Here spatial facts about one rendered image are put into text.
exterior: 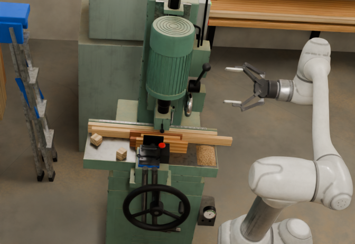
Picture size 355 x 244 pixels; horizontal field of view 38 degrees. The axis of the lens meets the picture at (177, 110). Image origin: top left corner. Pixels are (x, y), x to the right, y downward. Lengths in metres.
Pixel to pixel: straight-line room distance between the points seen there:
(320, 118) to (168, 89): 0.63
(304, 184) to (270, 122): 2.49
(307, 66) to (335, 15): 2.50
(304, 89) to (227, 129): 1.89
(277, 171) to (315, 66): 0.54
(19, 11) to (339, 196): 1.87
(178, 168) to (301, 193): 0.80
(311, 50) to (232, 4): 2.28
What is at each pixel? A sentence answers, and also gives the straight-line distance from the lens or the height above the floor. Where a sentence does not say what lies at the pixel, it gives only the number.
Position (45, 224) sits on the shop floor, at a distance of 3.22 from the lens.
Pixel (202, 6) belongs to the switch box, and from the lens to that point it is 2.32.
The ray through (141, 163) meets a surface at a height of 0.98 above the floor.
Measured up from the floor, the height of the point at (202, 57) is 1.26.
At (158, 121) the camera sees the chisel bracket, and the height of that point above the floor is 1.05.
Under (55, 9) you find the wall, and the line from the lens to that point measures 4.64.
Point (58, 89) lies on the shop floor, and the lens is 4.17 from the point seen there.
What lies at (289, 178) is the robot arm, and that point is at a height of 1.41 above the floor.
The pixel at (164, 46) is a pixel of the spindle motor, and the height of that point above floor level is 1.46.
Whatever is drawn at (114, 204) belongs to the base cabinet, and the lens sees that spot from 2.50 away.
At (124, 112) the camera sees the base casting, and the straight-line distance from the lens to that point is 2.70.
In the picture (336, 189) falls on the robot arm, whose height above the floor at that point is 1.40.
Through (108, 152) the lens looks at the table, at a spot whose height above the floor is 0.90.
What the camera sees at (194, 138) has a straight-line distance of 2.39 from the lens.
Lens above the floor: 2.51
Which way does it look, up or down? 39 degrees down
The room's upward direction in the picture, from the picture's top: 8 degrees clockwise
